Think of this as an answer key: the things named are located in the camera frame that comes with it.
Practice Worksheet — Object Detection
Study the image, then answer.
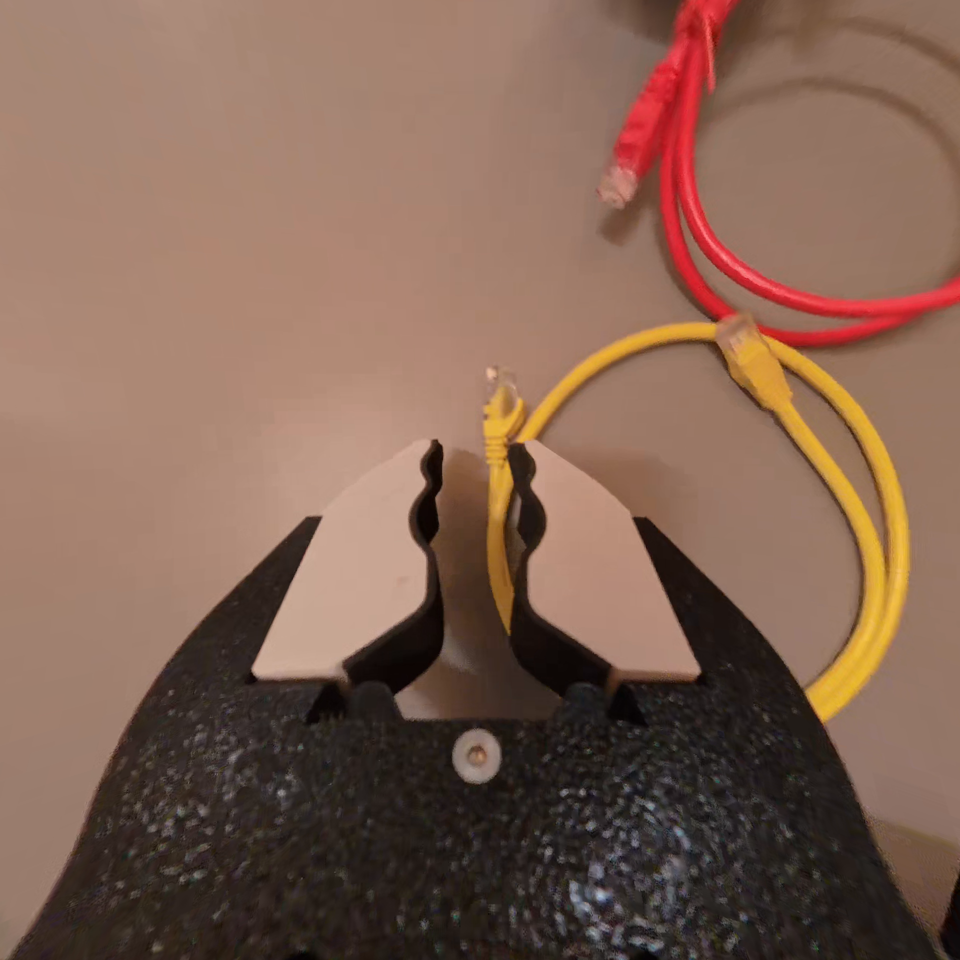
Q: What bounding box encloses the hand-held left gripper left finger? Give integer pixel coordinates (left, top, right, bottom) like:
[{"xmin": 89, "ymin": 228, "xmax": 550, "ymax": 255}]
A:
[{"xmin": 251, "ymin": 440, "xmax": 448, "ymax": 688}]

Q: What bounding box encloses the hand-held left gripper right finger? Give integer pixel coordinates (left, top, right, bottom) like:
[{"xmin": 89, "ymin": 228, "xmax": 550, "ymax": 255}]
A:
[{"xmin": 503, "ymin": 440, "xmax": 703, "ymax": 687}]

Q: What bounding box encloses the yellow ethernet cable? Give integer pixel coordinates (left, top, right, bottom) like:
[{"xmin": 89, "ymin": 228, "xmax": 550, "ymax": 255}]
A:
[{"xmin": 479, "ymin": 318, "xmax": 913, "ymax": 726}]

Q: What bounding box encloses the red ethernet cable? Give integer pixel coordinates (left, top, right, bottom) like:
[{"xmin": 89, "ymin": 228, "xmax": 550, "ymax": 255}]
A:
[{"xmin": 596, "ymin": 0, "xmax": 960, "ymax": 351}]

